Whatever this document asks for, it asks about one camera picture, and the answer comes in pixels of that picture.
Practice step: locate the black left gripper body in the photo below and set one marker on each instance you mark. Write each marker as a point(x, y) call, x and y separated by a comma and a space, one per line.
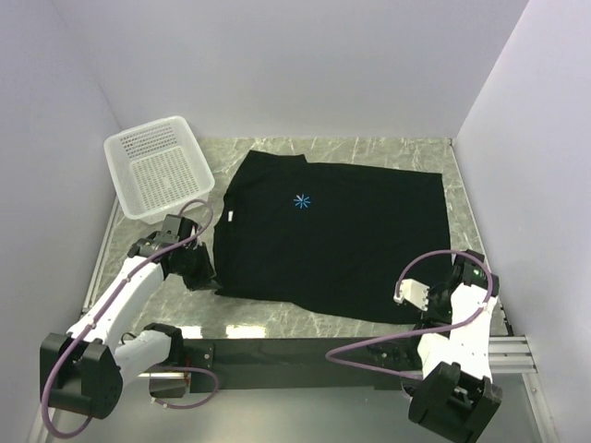
point(195, 267)

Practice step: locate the black t-shirt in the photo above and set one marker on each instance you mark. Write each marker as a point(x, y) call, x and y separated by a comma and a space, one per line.
point(332, 238)

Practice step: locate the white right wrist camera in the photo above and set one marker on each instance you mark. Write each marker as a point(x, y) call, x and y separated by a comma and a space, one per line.
point(411, 297)

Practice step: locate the white plastic basket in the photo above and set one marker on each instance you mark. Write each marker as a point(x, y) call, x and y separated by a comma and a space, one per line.
point(156, 168)

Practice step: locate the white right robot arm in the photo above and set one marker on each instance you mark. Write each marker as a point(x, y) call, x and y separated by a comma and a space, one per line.
point(456, 398)

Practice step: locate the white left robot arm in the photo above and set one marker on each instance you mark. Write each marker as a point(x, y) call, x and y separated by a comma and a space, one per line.
point(85, 369)

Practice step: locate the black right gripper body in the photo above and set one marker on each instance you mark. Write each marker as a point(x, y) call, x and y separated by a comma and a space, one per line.
point(440, 305)

